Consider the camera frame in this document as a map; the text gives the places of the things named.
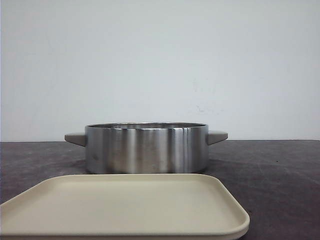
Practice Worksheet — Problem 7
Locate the cream rectangular tray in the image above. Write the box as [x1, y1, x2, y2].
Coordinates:
[0, 174, 250, 240]

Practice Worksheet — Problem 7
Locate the stainless steel pot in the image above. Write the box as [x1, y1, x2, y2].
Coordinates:
[64, 122, 229, 174]

